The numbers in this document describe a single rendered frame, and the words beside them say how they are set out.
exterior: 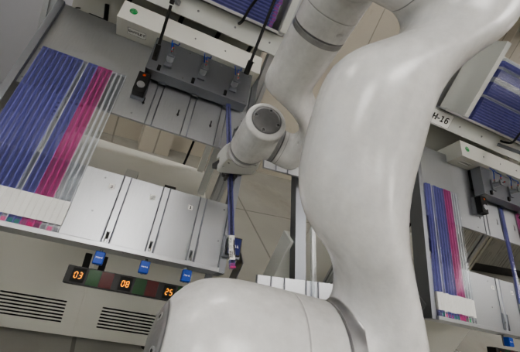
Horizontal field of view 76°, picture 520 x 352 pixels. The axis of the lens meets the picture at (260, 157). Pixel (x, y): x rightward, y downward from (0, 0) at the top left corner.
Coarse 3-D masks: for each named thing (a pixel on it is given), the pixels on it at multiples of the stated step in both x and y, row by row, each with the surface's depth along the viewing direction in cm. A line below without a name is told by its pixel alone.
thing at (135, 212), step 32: (96, 192) 88; (128, 192) 92; (160, 192) 95; (64, 224) 82; (96, 224) 85; (128, 224) 88; (160, 224) 91; (192, 224) 95; (224, 224) 99; (192, 256) 91
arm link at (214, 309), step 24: (192, 288) 26; (216, 288) 25; (240, 288) 26; (264, 288) 27; (168, 312) 24; (192, 312) 23; (216, 312) 23; (240, 312) 23; (264, 312) 24; (288, 312) 25; (312, 312) 26; (336, 312) 27; (168, 336) 22; (192, 336) 22; (216, 336) 22; (240, 336) 22; (264, 336) 23; (288, 336) 23; (312, 336) 24; (336, 336) 25
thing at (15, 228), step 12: (0, 228) 78; (12, 228) 76; (24, 228) 77; (36, 228) 78; (48, 240) 83; (60, 240) 81; (72, 240) 80; (84, 240) 81; (108, 252) 87; (120, 252) 85; (132, 252) 84; (144, 252) 85; (168, 264) 90; (180, 264) 87; (192, 264) 88
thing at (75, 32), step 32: (64, 32) 104; (96, 32) 108; (96, 64) 103; (128, 64) 108; (128, 96) 103; (160, 96) 108; (192, 96) 113; (160, 128) 103; (192, 128) 108; (224, 128) 113
